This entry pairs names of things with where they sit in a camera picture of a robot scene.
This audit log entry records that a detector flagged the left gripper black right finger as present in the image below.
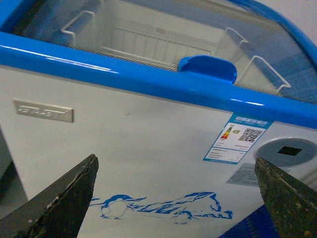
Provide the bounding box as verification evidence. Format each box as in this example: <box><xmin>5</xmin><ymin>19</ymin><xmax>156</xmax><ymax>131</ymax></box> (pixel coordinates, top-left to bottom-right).
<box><xmin>255</xmin><ymin>158</ymin><xmax>317</xmax><ymax>238</ymax></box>

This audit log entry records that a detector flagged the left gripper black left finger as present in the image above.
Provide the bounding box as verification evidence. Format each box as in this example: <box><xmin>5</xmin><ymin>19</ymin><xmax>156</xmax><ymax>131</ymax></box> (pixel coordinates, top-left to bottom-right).
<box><xmin>0</xmin><ymin>154</ymin><xmax>99</xmax><ymax>238</ymax></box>

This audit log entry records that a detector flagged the glass sliding freezer lid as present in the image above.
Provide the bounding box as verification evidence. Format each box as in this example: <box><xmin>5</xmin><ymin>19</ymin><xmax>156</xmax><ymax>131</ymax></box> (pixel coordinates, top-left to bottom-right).
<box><xmin>12</xmin><ymin>0</ymin><xmax>317</xmax><ymax>104</ymax></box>

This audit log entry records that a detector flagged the grey round control panel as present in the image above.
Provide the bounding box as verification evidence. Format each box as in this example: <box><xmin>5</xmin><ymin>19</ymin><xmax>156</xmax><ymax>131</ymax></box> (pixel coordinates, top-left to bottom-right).
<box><xmin>255</xmin><ymin>138</ymin><xmax>317</xmax><ymax>167</ymax></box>

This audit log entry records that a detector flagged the blue energy label sticker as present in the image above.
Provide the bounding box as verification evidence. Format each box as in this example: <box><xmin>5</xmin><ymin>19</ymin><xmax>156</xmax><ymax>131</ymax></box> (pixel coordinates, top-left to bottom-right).
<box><xmin>203</xmin><ymin>113</ymin><xmax>272</xmax><ymax>165</ymax></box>

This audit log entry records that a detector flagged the silver brand logo plate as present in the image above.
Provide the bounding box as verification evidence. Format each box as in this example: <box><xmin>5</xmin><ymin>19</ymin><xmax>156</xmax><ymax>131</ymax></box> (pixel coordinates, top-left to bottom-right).
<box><xmin>13</xmin><ymin>99</ymin><xmax>74</xmax><ymax>123</ymax></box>

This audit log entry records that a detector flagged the white blue chest freezer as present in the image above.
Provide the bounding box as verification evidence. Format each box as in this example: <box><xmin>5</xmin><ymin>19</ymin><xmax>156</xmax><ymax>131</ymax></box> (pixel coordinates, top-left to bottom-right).
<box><xmin>0</xmin><ymin>0</ymin><xmax>317</xmax><ymax>238</ymax></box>

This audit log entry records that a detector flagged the white wire freezer basket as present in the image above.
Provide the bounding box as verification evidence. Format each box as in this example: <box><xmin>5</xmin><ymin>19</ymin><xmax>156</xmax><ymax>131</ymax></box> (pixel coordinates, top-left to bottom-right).
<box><xmin>60</xmin><ymin>8</ymin><xmax>292</xmax><ymax>95</ymax></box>

